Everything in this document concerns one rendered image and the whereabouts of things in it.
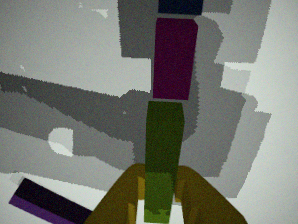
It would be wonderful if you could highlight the lime green rod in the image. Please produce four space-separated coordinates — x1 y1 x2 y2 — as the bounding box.
144 101 185 224

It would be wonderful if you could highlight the purple rod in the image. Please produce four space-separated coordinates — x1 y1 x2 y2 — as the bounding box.
9 178 92 224

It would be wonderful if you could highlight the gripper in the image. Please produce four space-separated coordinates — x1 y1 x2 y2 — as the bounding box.
83 163 248 224

